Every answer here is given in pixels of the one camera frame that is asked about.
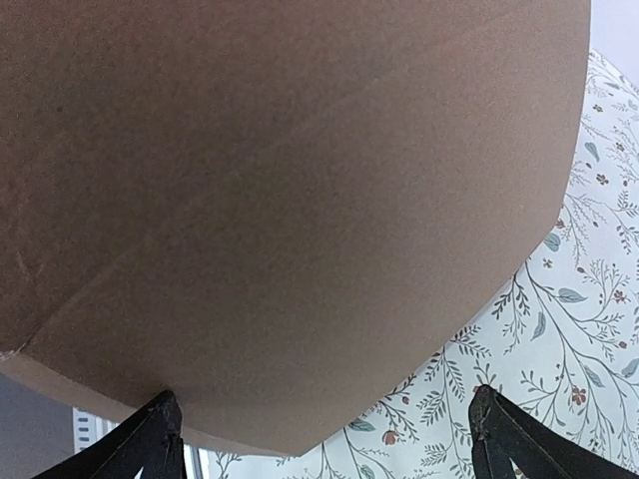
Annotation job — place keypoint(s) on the brown cardboard box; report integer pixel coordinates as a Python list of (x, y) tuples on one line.
[(276, 209)]

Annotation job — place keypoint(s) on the floral patterned table mat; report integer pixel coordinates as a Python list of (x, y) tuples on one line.
[(560, 339)]

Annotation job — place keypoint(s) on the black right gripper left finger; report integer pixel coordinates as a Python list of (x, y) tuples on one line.
[(148, 444)]

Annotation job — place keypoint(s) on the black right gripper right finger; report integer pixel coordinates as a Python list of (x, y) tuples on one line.
[(506, 439)]

